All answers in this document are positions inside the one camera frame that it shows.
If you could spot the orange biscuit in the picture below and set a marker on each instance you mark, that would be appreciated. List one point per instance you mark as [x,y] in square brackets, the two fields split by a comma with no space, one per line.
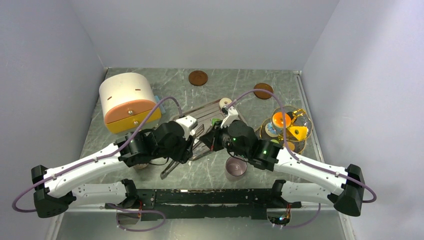
[291,146]

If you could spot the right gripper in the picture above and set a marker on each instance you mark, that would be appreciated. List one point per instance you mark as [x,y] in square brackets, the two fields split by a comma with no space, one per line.
[211,140]

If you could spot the cream bread box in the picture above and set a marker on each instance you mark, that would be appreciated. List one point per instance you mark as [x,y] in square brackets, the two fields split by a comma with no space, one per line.
[126,100]

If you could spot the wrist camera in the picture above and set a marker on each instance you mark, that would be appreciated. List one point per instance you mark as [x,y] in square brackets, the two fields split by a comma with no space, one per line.
[188,123]
[230,115]

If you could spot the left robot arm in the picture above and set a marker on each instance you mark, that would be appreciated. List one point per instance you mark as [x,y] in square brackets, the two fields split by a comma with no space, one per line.
[68,186]

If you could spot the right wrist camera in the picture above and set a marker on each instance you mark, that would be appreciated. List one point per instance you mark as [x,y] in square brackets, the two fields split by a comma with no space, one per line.
[230,115]

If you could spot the orange donut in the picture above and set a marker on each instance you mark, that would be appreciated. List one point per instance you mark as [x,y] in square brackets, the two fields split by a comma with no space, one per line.
[281,120]

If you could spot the blue sprinkled donut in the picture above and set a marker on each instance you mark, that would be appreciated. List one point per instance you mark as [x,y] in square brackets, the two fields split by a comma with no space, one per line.
[270,130]

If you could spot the light blue object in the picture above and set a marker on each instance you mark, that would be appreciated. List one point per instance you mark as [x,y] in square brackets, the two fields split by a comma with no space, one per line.
[161,107]

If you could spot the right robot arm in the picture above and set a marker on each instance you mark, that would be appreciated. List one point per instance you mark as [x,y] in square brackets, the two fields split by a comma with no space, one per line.
[341,187]

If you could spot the yellow cake piece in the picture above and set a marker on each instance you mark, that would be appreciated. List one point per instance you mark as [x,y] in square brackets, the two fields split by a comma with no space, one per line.
[298,132]

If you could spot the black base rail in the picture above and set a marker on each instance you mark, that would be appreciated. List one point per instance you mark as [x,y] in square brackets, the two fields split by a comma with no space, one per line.
[250,203]

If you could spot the steel tray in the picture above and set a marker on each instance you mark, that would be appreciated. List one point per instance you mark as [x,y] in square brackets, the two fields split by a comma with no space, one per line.
[204,114]

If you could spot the brown coaster far left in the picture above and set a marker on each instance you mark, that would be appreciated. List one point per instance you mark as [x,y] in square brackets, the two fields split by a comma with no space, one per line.
[198,78]

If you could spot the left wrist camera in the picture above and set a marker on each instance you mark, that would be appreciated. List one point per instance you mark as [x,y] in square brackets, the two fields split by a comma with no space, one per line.
[188,123]

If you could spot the brown coaster right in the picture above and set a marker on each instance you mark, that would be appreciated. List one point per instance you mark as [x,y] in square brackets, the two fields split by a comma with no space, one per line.
[263,91]

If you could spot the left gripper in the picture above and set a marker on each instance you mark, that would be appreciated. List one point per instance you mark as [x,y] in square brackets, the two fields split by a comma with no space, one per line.
[186,151]

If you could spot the purple mug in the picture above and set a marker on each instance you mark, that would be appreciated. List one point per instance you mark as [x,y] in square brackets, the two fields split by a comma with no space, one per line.
[235,169]

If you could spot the white donut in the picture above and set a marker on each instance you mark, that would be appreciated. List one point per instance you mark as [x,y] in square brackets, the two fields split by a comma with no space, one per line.
[224,102]

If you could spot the small glass plate gold rim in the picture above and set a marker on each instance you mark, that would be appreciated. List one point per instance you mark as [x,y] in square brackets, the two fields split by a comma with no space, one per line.
[298,116]

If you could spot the brown coaster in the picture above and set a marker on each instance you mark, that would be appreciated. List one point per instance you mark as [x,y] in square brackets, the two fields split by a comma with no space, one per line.
[198,78]
[263,91]

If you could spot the green cake slice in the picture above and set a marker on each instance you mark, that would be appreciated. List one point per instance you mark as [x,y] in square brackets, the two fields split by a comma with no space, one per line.
[215,120]

